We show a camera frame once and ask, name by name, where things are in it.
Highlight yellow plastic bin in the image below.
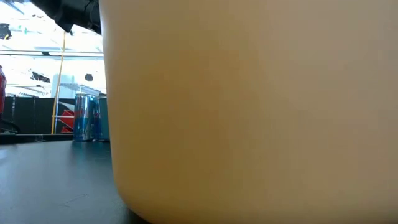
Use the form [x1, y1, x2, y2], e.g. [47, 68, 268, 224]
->
[98, 0, 398, 224]

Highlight slim Red Bull can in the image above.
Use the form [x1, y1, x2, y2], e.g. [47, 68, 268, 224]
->
[93, 95, 103, 141]
[73, 92, 96, 142]

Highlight red Coca-Cola can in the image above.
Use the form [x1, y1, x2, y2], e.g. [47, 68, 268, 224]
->
[0, 65, 7, 121]

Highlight blue plastic bin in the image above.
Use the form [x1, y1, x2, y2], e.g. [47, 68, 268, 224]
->
[98, 95, 110, 142]

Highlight metal shelf with red bins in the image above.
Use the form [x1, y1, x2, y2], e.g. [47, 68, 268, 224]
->
[53, 82, 106, 135]

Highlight black partition panels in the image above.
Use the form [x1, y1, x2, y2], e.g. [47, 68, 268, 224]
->
[0, 96, 75, 135]

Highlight black hanging device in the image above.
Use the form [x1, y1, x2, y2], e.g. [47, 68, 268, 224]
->
[0, 23, 12, 40]

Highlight yellow cable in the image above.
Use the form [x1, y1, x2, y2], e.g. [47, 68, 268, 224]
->
[50, 30, 67, 135]

